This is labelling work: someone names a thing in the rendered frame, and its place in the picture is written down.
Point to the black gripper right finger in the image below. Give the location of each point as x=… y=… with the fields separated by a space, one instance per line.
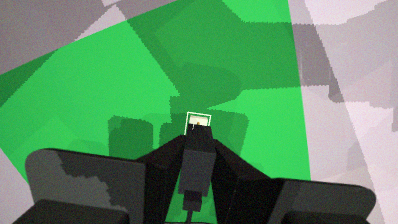
x=245 y=195

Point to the green circuit board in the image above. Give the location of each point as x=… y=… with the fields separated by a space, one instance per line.
x=130 y=88

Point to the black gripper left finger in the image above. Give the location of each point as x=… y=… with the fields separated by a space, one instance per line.
x=141 y=187

